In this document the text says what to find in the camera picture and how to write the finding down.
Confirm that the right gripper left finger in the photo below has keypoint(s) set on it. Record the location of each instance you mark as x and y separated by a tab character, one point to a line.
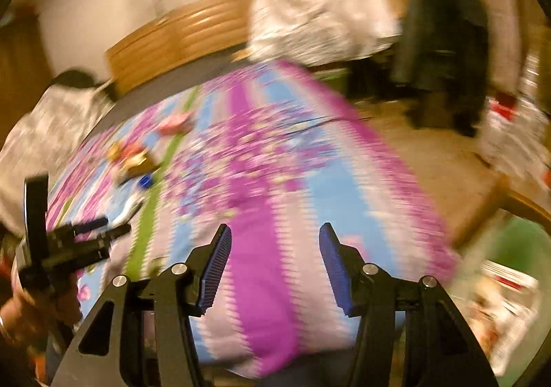
206	265

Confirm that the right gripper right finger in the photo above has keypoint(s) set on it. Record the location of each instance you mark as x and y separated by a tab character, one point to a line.
343	265

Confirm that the white red medicine box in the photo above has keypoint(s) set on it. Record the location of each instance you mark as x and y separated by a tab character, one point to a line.
500	309

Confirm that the green trash bin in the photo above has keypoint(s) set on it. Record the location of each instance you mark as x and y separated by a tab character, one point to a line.
519	244

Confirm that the person left hand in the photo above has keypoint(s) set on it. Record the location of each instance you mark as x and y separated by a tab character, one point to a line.
28	316

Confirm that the white satin pillow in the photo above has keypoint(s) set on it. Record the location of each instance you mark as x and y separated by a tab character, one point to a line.
319	32
43	140

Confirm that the brown small carton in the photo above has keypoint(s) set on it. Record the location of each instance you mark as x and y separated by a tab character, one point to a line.
137	165

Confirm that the yellow artificial rose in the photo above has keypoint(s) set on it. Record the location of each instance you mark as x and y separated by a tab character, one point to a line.
114	152

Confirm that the floral purple blue bedsheet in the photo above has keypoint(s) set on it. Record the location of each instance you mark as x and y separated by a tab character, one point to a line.
273	154

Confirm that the red apple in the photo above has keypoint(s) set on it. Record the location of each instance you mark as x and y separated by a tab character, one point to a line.
131	149

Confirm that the pink small box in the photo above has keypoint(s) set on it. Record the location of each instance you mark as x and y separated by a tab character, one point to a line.
178	123

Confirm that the wooden stool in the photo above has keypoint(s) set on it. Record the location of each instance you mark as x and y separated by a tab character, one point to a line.
526	200

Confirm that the red white package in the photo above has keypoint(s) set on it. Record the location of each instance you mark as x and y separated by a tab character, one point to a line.
501	111

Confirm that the black jacket on chair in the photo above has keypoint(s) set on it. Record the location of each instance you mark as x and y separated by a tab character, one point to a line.
441	61

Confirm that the wooden headboard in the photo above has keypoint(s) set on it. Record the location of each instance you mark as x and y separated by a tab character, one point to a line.
193	31

